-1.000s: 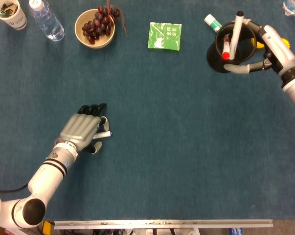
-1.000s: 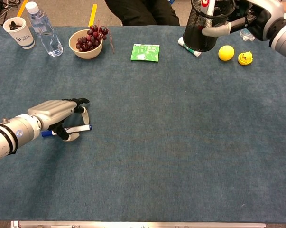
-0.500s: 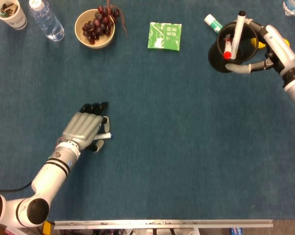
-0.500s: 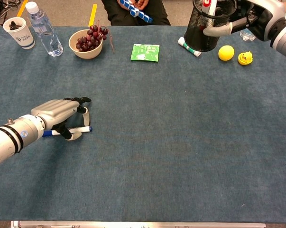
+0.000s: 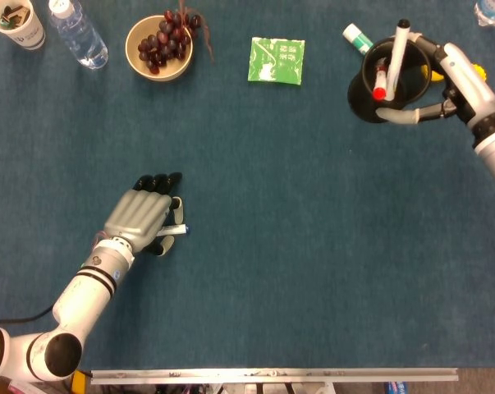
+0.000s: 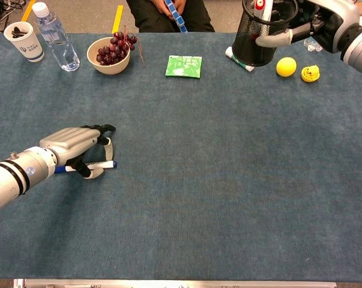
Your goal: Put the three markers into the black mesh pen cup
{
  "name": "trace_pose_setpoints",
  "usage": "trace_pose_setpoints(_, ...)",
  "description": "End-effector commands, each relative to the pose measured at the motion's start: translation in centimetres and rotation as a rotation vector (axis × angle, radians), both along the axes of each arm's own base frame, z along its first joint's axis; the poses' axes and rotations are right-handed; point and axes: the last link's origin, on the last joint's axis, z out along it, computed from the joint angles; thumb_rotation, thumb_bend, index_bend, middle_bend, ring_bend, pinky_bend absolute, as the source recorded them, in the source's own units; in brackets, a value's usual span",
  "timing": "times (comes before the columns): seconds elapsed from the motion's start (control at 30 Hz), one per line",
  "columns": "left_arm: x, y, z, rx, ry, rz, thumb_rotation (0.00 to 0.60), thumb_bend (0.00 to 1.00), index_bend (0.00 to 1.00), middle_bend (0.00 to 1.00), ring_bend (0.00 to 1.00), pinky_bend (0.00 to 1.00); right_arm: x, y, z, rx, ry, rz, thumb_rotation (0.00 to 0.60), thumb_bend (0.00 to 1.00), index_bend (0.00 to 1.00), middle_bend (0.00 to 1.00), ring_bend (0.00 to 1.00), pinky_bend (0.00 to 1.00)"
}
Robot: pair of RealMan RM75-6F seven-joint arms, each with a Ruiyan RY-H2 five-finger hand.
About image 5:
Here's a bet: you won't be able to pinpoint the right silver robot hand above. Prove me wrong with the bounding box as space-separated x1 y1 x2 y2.
374 32 495 129

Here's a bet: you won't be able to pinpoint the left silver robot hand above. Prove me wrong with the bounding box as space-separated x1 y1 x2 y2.
103 171 186 258

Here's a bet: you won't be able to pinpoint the blue capped white marker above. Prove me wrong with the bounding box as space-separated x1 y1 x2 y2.
155 223 191 238

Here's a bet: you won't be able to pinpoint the black capped white marker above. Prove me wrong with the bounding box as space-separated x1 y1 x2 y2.
384 19 410 101

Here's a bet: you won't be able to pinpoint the red capped white marker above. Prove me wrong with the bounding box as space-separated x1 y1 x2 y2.
372 58 388 102

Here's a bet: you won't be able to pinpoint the black cup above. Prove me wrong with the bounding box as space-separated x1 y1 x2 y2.
346 37 432 124

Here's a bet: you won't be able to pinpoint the yellow ball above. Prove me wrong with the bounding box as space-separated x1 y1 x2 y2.
421 65 445 85

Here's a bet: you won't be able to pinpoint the blue labelled water bottle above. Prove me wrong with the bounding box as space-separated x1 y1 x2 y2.
472 0 495 28

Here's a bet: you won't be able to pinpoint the white green glue stick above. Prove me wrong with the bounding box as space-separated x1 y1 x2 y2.
341 23 375 55

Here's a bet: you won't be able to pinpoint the blue table cloth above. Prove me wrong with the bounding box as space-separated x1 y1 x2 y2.
0 0 495 373

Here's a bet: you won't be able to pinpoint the beige bowl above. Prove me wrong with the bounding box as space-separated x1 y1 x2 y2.
125 15 195 83

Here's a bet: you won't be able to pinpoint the dark red grape bunch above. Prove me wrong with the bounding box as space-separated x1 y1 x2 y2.
137 0 215 76

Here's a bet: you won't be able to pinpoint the yellow black tool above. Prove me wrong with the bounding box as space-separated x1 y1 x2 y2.
69 370 91 394

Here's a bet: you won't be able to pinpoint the clear unlabelled water bottle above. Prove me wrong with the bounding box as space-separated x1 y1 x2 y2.
48 0 109 71

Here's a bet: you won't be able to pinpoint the green paper packet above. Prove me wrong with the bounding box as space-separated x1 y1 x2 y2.
247 36 306 86

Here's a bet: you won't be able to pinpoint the white paper cup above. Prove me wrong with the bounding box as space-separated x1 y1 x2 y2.
0 0 47 51

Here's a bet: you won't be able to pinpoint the pink box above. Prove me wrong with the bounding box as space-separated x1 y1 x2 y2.
7 379 53 394

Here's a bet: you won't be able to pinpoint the dark clips in cup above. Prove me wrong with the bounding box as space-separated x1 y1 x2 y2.
0 4 30 30

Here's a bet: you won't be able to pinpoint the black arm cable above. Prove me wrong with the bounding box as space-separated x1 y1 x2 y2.
0 305 55 326

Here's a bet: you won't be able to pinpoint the aluminium rail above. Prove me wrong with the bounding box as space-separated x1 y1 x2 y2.
89 368 460 386

